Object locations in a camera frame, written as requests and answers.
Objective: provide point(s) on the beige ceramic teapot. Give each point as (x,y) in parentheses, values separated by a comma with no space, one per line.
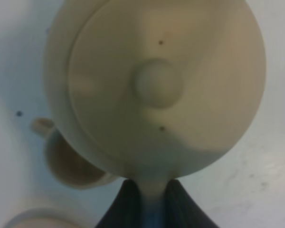
(153,90)

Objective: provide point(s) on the beige teacup near teapot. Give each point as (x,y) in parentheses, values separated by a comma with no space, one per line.
(65,164)

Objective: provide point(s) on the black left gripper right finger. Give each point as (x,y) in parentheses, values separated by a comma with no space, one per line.
(180,210)

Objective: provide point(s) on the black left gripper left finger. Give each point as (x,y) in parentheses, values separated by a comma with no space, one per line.
(125,211)

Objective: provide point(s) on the beige teapot saucer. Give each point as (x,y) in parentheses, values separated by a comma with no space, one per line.
(44,218)

